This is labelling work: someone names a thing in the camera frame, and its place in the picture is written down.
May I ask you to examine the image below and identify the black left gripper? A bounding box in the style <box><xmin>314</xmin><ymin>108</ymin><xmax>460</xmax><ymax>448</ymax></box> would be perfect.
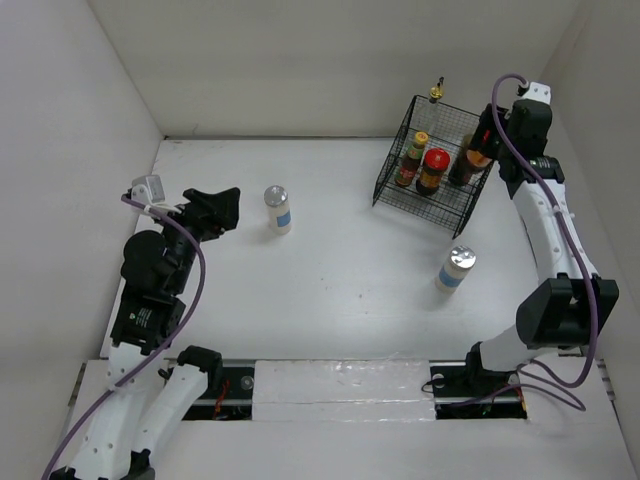
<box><xmin>154</xmin><ymin>186</ymin><xmax>240</xmax><ymax>292</ymax></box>

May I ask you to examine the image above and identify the dark soy sauce bottle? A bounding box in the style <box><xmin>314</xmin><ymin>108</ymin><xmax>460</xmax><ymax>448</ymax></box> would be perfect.
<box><xmin>448</xmin><ymin>133</ymin><xmax>476</xmax><ymax>186</ymax></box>

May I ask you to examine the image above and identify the red lid jar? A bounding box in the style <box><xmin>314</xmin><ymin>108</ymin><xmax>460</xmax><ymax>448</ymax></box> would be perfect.
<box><xmin>464</xmin><ymin>146</ymin><xmax>493</xmax><ymax>176</ymax></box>
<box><xmin>415</xmin><ymin>148</ymin><xmax>450</xmax><ymax>196</ymax></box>

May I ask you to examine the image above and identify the clear glass oil bottle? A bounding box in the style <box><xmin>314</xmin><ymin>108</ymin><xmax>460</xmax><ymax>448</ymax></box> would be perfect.
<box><xmin>423</xmin><ymin>76</ymin><xmax>445</xmax><ymax>135</ymax></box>

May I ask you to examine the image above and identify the yellow cap sauce bottle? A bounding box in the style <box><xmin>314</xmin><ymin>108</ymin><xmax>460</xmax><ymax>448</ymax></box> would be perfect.
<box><xmin>394</xmin><ymin>131</ymin><xmax>429</xmax><ymax>188</ymax></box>

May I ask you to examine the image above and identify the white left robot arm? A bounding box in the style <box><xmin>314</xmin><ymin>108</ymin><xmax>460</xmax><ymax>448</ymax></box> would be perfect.
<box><xmin>42</xmin><ymin>185</ymin><xmax>241</xmax><ymax>479</ymax></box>

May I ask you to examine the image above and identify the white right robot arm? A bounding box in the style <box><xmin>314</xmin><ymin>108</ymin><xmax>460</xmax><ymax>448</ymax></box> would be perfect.
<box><xmin>462</xmin><ymin>99</ymin><xmax>619</xmax><ymax>394</ymax></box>

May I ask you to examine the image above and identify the left white salt jar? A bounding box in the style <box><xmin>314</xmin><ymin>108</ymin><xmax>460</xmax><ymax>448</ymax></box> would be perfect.
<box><xmin>263</xmin><ymin>185</ymin><xmax>292</xmax><ymax>235</ymax></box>

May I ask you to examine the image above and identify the white salt jar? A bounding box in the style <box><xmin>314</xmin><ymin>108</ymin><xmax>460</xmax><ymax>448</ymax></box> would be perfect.
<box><xmin>434</xmin><ymin>245</ymin><xmax>477</xmax><ymax>294</ymax></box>
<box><xmin>263</xmin><ymin>185</ymin><xmax>292</xmax><ymax>235</ymax></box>

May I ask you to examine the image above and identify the right white salt jar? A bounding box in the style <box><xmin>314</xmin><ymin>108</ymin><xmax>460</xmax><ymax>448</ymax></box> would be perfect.
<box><xmin>434</xmin><ymin>245</ymin><xmax>477</xmax><ymax>294</ymax></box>

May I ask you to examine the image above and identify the black wire rack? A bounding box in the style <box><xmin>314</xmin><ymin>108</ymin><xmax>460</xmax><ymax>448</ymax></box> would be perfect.
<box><xmin>372</xmin><ymin>95</ymin><xmax>492</xmax><ymax>237</ymax></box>

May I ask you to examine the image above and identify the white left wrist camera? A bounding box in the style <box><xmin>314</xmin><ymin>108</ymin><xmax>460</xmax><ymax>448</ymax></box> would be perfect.
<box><xmin>130</xmin><ymin>175</ymin><xmax>166</xmax><ymax>205</ymax></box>

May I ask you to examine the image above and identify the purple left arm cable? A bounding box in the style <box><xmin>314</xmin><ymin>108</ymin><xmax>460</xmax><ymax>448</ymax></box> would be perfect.
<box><xmin>41</xmin><ymin>194</ymin><xmax>207</xmax><ymax>480</ymax></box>

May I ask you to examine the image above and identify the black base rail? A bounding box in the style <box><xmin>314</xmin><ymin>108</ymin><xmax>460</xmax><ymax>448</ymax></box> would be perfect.
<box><xmin>185</xmin><ymin>360</ymin><xmax>527</xmax><ymax>421</ymax></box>

